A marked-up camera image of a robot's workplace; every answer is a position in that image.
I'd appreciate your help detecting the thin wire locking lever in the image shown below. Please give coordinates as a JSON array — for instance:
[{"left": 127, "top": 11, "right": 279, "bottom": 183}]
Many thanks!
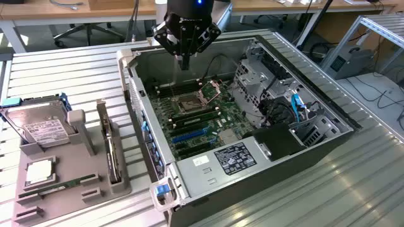
[{"left": 168, "top": 79, "right": 179, "bottom": 101}]

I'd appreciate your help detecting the grey box with handle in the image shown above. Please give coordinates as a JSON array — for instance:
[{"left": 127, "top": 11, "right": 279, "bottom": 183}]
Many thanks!
[{"left": 328, "top": 46, "right": 376, "bottom": 80}]

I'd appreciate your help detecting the blue case latch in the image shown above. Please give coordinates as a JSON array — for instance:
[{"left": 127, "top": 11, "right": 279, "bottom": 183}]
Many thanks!
[{"left": 155, "top": 185, "right": 171, "bottom": 197}]

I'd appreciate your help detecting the green motherboard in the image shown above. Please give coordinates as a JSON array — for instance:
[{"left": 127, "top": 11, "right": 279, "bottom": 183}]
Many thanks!
[{"left": 147, "top": 79, "right": 258, "bottom": 162}]

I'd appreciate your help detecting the blue data wire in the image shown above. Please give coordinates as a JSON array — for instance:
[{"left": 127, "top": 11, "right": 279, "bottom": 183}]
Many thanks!
[{"left": 291, "top": 93, "right": 307, "bottom": 124}]

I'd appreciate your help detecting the aluminium frame slat table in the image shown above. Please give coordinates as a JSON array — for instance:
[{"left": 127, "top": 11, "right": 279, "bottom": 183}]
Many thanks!
[{"left": 319, "top": 13, "right": 404, "bottom": 74}]

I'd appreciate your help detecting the office chair base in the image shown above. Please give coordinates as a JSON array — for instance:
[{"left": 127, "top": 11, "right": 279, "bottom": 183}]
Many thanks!
[
  {"left": 239, "top": 13, "right": 288, "bottom": 29},
  {"left": 52, "top": 22, "right": 126, "bottom": 48}
]

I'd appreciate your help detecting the green RAM stick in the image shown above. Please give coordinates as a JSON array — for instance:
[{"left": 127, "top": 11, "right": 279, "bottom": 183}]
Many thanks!
[
  {"left": 172, "top": 109, "right": 220, "bottom": 128},
  {"left": 18, "top": 174, "right": 98, "bottom": 199}
]

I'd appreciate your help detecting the black RAM slot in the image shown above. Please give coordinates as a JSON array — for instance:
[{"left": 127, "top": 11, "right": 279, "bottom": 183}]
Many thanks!
[
  {"left": 155, "top": 82, "right": 202, "bottom": 93},
  {"left": 155, "top": 79, "right": 202, "bottom": 89},
  {"left": 156, "top": 87, "right": 203, "bottom": 99},
  {"left": 155, "top": 85, "right": 203, "bottom": 96}
]

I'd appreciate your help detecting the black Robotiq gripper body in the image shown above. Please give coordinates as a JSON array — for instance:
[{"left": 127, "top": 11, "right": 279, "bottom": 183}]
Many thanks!
[{"left": 163, "top": 0, "right": 216, "bottom": 57}]

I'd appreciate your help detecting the grey power supply unit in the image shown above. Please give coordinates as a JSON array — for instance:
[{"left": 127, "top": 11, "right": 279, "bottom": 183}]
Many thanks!
[{"left": 175, "top": 136, "right": 274, "bottom": 200}]

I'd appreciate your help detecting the CPU socket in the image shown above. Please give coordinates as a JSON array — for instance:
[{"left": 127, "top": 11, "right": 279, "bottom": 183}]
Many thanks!
[{"left": 172, "top": 93, "right": 212, "bottom": 117}]

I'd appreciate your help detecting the silver disk bay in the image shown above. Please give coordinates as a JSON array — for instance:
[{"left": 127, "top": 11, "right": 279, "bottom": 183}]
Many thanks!
[{"left": 288, "top": 111, "right": 355, "bottom": 148}]

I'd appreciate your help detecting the grey plastic parts rack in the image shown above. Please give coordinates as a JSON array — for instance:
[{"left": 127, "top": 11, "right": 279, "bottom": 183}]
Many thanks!
[{"left": 12, "top": 109, "right": 132, "bottom": 225}]

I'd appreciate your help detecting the silver hard disk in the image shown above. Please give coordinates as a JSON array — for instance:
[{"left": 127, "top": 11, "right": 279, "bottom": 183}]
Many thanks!
[{"left": 6, "top": 100, "right": 79, "bottom": 149}]

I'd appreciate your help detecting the silver chipset heatsink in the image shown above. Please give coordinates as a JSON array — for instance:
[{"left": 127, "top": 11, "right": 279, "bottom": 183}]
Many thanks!
[{"left": 219, "top": 129, "right": 240, "bottom": 145}]

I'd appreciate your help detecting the open black PC case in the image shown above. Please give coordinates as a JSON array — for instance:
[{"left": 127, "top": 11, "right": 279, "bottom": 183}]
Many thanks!
[{"left": 116, "top": 34, "right": 364, "bottom": 227}]

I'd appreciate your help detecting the grey network cable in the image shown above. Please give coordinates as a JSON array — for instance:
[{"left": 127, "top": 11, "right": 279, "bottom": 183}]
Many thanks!
[{"left": 48, "top": 0, "right": 86, "bottom": 10}]

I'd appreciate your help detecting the black slanted pole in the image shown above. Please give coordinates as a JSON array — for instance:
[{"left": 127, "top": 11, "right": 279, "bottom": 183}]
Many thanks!
[{"left": 296, "top": 0, "right": 335, "bottom": 52}]

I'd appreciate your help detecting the black expansion slot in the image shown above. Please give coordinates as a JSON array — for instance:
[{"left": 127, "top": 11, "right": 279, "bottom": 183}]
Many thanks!
[
  {"left": 178, "top": 148, "right": 214, "bottom": 159},
  {"left": 175, "top": 141, "right": 212, "bottom": 152},
  {"left": 170, "top": 122, "right": 203, "bottom": 137}
]

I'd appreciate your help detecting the brown cardboard box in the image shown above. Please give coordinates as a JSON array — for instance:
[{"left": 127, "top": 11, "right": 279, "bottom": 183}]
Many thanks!
[{"left": 87, "top": 0, "right": 135, "bottom": 10}]

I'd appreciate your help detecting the black looping cable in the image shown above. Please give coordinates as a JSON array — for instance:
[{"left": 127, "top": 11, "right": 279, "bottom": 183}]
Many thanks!
[{"left": 202, "top": 53, "right": 238, "bottom": 80}]

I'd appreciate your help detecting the graphics card with black cooler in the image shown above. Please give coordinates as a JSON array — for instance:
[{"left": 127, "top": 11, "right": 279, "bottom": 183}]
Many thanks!
[{"left": 96, "top": 99, "right": 123, "bottom": 184}]

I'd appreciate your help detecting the hard disk drive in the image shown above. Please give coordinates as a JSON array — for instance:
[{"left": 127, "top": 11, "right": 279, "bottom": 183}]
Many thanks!
[{"left": 0, "top": 92, "right": 74, "bottom": 145}]

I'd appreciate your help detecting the silver CPU chip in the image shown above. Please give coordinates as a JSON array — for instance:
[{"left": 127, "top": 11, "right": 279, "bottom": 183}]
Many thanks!
[{"left": 24, "top": 161, "right": 54, "bottom": 184}]

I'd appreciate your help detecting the dangling black cable with plug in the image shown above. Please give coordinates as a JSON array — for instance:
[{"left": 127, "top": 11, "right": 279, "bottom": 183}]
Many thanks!
[{"left": 130, "top": 0, "right": 142, "bottom": 43}]

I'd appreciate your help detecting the black coiled cable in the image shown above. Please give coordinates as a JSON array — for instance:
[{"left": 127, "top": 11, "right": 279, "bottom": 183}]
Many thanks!
[{"left": 310, "top": 42, "right": 331, "bottom": 61}]

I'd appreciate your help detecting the blue expansion slot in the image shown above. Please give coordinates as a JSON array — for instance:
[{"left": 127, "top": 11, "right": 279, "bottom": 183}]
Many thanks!
[{"left": 171, "top": 129, "right": 207, "bottom": 144}]

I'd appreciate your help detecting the black power wire bundle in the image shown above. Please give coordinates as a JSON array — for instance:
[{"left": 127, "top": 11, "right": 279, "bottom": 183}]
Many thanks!
[{"left": 258, "top": 96, "right": 298, "bottom": 128}]

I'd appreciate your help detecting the black plastic shroud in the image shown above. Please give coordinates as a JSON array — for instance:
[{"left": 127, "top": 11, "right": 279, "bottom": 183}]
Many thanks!
[{"left": 242, "top": 122, "right": 310, "bottom": 163}]

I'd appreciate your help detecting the metal socket cover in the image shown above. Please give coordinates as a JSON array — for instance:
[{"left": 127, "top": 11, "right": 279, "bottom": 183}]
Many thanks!
[{"left": 198, "top": 79, "right": 224, "bottom": 107}]

